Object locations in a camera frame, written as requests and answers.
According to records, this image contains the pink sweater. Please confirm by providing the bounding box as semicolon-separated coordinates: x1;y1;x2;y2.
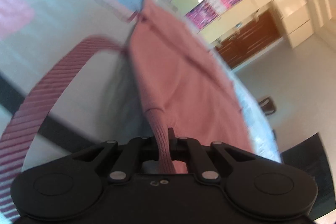
125;0;255;174

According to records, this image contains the wooden chair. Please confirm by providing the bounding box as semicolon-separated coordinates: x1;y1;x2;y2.
259;96;277;116

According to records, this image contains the brown wooden drawer unit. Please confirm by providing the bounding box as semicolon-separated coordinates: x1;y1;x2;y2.
214;10;283;68

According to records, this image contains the pink sweater garment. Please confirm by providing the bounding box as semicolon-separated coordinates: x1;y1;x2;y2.
0;0;282;224

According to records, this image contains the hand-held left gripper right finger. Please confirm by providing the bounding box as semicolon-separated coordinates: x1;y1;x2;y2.
168;127;256;185

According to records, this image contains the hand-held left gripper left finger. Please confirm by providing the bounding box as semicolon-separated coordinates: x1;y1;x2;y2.
72;136;159;183

